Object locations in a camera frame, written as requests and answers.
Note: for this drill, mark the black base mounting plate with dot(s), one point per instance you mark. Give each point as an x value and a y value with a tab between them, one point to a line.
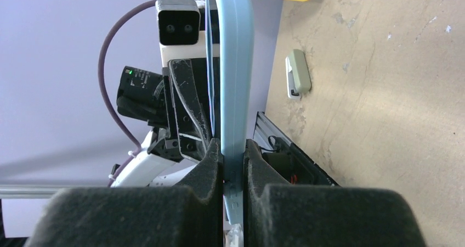
287	158

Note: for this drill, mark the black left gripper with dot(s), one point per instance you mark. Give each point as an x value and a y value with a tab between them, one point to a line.
146	96

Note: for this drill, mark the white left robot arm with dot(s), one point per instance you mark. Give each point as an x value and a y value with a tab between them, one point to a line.
143	167

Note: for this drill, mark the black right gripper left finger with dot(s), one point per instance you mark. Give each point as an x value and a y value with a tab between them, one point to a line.
189	213

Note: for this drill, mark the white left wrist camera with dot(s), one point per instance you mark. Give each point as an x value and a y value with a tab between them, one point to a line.
182	29

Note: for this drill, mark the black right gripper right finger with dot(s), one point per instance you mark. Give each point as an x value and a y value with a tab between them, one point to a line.
278	213

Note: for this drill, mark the aluminium front rail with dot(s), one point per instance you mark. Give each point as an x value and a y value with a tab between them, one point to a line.
23	191

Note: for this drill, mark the grey white small device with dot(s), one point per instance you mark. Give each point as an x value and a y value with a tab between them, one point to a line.
297	75

